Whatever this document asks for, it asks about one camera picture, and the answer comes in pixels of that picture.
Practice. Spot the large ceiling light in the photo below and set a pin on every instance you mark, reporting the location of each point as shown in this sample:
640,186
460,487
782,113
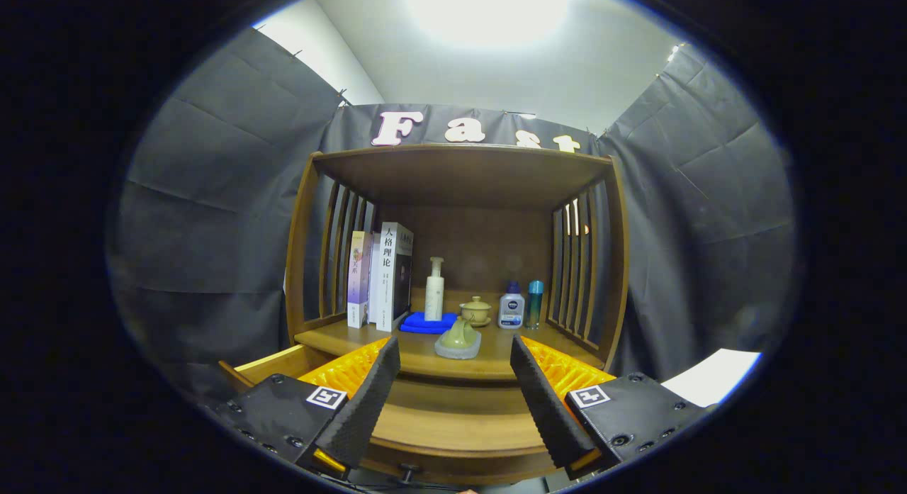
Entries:
489,8

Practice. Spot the purple book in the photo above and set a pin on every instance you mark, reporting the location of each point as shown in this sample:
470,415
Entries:
358,281

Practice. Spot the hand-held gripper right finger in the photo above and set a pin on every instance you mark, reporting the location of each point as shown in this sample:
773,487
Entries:
549,409

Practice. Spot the thick white book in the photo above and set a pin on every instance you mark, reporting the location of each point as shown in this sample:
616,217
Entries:
388,274

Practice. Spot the white pump bottle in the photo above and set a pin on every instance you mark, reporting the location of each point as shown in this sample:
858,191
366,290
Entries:
434,295

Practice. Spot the white blue-capped lotion bottle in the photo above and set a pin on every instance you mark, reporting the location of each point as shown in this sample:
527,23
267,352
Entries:
511,310

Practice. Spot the green holder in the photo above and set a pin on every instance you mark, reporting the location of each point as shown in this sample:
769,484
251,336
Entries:
458,341

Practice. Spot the wooden countertop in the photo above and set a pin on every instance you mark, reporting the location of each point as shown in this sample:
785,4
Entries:
425,363

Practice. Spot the brown wooden drawer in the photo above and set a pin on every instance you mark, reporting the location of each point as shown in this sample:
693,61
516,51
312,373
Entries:
453,430

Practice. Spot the small ceiling light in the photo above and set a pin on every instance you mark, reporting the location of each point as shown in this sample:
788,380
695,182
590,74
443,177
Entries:
673,53

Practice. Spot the teal bottle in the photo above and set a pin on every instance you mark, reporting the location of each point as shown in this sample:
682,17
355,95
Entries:
534,306

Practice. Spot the brown wooden cabinet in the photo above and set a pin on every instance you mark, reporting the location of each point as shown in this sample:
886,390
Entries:
482,246

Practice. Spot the thin white book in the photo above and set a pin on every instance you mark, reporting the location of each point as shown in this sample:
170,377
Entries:
373,281

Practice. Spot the yellow lidded teacup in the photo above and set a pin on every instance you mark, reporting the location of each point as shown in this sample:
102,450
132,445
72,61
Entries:
476,311

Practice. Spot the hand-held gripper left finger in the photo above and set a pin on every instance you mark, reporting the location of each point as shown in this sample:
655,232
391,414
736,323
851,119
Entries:
368,409

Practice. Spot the blue folded cloth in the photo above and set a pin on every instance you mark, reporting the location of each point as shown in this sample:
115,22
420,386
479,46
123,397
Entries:
418,324

